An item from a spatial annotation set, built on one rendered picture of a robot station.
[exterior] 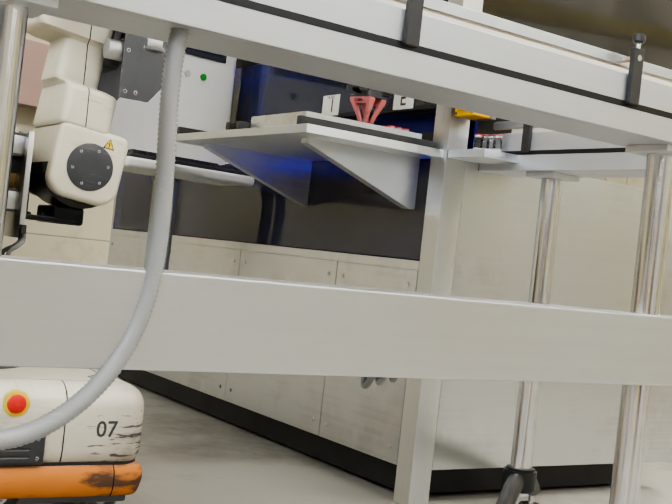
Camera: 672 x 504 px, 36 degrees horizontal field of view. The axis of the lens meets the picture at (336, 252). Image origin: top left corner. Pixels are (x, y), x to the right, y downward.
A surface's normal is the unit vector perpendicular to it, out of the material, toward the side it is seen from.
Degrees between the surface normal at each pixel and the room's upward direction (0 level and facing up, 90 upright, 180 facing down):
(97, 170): 90
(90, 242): 90
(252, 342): 90
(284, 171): 90
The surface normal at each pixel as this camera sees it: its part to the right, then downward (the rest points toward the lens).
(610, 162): -0.82, -0.09
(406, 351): 0.56, 0.06
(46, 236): 0.73, 0.08
